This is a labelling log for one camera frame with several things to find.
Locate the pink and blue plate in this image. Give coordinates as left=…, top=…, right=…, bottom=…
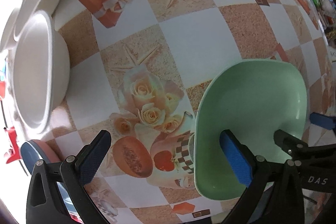
left=20, top=140, right=79, bottom=216

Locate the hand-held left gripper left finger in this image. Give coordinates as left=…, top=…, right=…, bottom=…
left=26, top=130, right=112, bottom=224

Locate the checkered printed tablecloth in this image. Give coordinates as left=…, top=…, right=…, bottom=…
left=26, top=0, right=334, bottom=222

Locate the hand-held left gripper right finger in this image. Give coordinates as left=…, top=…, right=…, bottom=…
left=220, top=130, right=305, bottom=224

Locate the green plate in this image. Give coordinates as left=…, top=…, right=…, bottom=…
left=193, top=59, right=308, bottom=201

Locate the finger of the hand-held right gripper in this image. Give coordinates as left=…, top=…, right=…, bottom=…
left=310, top=113, right=336, bottom=135
left=274, top=130, right=313, bottom=159

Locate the white bowl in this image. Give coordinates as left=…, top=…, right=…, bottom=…
left=7, top=10, right=71, bottom=135

